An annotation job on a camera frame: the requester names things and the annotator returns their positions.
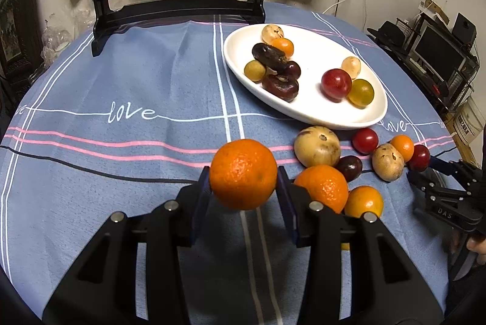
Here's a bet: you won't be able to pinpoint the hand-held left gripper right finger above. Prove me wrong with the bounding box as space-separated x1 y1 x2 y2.
276 165 445 325

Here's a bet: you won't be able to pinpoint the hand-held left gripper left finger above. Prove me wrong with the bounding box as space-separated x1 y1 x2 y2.
42 165 212 325

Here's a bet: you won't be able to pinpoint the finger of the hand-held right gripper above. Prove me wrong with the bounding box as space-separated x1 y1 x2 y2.
407 170 471 201
428 157 481 189

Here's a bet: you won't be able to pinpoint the mandarin orange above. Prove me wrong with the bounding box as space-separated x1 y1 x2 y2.
294 164 349 215
209 139 279 211

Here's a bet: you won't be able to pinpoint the smooth orange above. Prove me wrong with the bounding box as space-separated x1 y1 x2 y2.
271 38 295 59
390 134 415 162

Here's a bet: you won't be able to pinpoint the brown spotted fruit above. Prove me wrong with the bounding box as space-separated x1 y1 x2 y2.
371 143 405 182

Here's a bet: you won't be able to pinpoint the yellow-orange kumquat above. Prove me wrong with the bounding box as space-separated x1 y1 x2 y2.
344 185 384 219

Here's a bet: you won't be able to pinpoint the tan round fruit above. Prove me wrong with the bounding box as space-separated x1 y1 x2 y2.
294 126 341 168

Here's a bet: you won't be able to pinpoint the dark purple plum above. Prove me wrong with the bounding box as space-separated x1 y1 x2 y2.
336 155 364 182
282 61 302 80

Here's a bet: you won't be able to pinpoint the green tomato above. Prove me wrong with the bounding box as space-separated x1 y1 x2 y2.
347 79 375 108

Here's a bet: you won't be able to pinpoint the dark brown dimpled fruit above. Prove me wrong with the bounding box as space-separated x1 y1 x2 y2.
262 73 300 103

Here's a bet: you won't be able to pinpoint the red plum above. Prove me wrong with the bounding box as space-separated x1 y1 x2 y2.
321 69 352 100

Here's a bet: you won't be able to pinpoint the greenish longan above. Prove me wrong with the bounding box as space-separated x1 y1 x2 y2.
244 60 266 82

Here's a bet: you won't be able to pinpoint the pale longan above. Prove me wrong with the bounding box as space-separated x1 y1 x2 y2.
262 24 285 45
341 56 361 78

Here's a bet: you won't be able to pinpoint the dark brown elongated fruit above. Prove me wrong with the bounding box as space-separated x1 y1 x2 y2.
252 43 288 69

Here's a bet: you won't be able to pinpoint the white oval plate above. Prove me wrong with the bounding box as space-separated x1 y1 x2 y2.
223 24 388 130

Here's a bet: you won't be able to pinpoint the person's right hand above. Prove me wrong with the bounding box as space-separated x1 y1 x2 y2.
466 234 486 255

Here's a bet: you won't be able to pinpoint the white bucket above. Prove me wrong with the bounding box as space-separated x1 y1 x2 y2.
453 97 486 145

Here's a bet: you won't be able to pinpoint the black equipment rack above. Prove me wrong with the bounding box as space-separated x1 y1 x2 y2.
366 11 483 113

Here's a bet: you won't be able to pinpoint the blue plaid tablecloth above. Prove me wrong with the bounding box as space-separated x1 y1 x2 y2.
0 2 462 325

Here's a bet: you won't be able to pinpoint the computer monitor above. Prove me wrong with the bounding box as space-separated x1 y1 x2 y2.
412 23 469 73

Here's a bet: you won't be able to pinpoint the black speaker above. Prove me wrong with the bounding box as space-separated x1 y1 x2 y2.
453 12 477 44

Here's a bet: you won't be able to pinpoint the black hat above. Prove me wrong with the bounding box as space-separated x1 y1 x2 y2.
366 20 409 46

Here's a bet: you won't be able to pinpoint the cardboard box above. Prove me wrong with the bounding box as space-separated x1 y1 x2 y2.
419 0 450 23

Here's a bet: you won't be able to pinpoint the clear plastic bags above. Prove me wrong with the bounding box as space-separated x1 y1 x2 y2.
40 19 95 69

